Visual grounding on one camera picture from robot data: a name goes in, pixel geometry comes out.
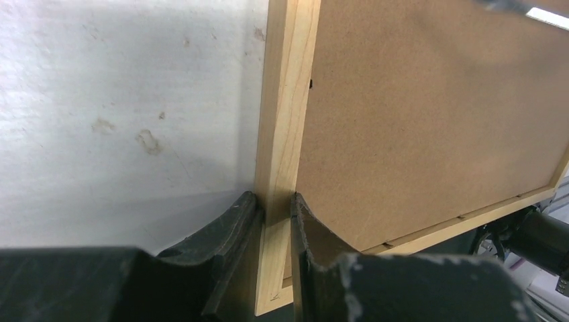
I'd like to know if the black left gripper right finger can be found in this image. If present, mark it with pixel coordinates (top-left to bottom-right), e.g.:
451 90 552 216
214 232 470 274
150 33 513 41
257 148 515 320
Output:
290 193 537 321

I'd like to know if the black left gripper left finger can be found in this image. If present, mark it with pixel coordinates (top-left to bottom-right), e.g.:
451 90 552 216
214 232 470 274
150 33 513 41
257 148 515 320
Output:
1 191 264 321

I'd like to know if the wooden picture frame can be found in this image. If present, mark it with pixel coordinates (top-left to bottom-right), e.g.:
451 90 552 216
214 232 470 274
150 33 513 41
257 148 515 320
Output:
254 1 568 315

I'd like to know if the blue red screwdriver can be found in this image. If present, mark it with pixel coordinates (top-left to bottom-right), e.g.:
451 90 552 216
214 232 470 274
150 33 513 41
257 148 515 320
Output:
476 0 568 31

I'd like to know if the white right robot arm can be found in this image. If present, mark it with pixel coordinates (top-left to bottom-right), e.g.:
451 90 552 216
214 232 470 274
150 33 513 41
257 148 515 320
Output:
469 206 568 297

